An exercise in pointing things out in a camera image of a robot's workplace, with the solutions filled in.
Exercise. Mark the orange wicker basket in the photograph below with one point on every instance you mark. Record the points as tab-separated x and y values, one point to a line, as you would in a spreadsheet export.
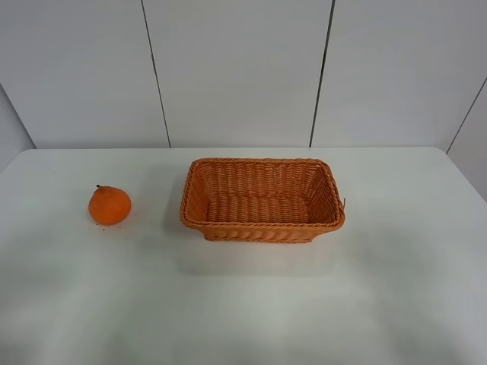
261	200

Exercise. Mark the orange with stem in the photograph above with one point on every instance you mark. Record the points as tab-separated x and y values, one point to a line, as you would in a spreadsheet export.
109	205

